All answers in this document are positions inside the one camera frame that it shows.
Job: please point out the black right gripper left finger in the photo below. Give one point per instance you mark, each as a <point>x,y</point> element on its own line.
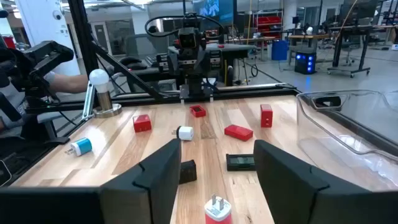
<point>149,193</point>

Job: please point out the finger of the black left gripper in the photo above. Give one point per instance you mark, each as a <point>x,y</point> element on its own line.
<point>174,62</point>
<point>202,62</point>

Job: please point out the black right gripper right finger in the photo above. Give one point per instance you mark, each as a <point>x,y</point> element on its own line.
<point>292,193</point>

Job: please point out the black cube charger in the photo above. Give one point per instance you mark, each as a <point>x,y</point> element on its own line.
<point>188,171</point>

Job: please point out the red digital thermometer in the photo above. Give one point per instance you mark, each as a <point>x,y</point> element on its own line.
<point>238,132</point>
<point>198,111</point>

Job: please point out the black digital thermometer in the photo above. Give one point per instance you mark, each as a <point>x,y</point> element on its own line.
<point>240,162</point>

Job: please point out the red wall charger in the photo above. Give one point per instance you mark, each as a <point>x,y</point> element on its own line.
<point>266,115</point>
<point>142,123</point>

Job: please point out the white wall plug charger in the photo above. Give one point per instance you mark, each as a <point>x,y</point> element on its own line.
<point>186,133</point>

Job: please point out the red and white plug charger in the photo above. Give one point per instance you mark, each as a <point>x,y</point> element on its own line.
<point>217,211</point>

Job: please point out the blue and white plug charger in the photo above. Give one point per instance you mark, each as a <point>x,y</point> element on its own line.
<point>81,147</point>

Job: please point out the large display screen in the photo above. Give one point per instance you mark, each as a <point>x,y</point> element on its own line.
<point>214,9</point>

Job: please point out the blue plastic bin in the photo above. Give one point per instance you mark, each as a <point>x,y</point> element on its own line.
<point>280,49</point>

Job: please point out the shelf rack with red bins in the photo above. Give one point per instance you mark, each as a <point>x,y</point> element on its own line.
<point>268,21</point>

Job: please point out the white light bulb on base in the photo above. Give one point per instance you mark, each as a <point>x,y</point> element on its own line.
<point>100,81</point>

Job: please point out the clear plastic bin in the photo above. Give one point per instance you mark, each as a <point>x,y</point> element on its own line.
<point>342,130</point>

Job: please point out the black computer tower blue lights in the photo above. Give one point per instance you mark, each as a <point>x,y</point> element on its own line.
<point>305,62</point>

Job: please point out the wooden top desk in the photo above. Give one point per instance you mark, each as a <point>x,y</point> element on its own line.
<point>308,36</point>

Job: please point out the person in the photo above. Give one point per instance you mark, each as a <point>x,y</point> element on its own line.
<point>68,83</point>

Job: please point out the black standing desk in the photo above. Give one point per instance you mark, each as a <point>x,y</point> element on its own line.
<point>363,46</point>

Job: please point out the black metal table frame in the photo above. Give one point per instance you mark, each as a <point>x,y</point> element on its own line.
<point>248,91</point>

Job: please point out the silver aluminium post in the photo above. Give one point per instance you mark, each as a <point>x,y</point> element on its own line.
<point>88,101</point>

